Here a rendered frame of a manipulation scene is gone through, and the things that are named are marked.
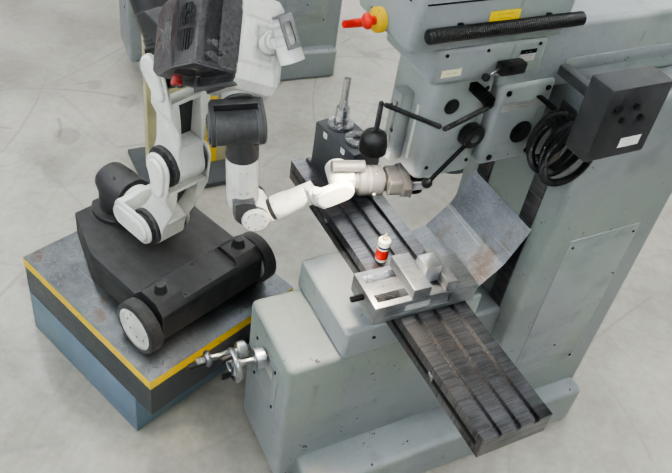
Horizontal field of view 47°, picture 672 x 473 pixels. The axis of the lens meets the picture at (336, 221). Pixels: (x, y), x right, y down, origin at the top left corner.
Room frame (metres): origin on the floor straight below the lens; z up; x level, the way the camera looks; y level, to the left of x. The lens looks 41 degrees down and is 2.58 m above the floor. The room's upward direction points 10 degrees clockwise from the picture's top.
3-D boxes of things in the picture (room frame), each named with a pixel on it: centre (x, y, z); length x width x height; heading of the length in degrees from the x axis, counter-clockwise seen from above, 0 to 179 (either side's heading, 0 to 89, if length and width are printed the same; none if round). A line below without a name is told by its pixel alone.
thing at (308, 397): (1.80, -0.19, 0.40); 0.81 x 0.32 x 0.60; 123
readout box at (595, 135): (1.69, -0.64, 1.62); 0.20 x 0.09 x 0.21; 123
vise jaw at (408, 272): (1.66, -0.24, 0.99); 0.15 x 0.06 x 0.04; 30
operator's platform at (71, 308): (2.05, 0.63, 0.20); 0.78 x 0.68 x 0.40; 54
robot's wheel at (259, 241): (2.13, 0.28, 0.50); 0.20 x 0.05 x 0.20; 54
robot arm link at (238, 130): (1.66, 0.29, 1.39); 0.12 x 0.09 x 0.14; 109
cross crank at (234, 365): (1.54, 0.21, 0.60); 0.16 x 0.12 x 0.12; 123
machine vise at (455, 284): (1.67, -0.27, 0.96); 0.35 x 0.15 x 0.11; 120
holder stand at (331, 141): (2.19, 0.01, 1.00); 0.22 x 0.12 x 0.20; 43
